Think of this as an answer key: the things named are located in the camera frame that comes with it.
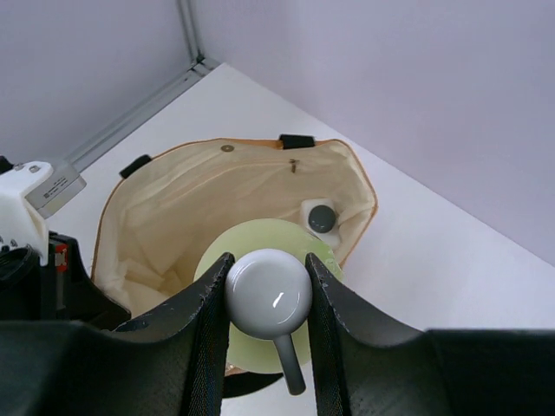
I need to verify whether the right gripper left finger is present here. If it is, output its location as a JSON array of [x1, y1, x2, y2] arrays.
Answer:
[[101, 250, 237, 416]]

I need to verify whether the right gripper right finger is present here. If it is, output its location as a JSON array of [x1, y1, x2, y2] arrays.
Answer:
[[305, 254, 429, 415]]

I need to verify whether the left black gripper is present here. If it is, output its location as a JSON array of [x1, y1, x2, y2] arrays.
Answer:
[[1, 231, 130, 323]]

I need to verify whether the green pump bottle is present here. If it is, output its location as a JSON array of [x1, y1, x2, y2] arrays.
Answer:
[[194, 218, 343, 395]]

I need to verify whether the tan canvas tote bag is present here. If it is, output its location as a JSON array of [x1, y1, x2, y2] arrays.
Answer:
[[92, 136, 378, 317]]

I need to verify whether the white bottle grey cap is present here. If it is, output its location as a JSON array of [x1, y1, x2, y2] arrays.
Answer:
[[300, 198, 341, 250]]

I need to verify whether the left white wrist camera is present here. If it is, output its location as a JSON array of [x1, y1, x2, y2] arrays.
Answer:
[[0, 156, 86, 266]]

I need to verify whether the left aluminium frame post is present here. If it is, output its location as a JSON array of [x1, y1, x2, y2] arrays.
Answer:
[[66, 0, 219, 172]]

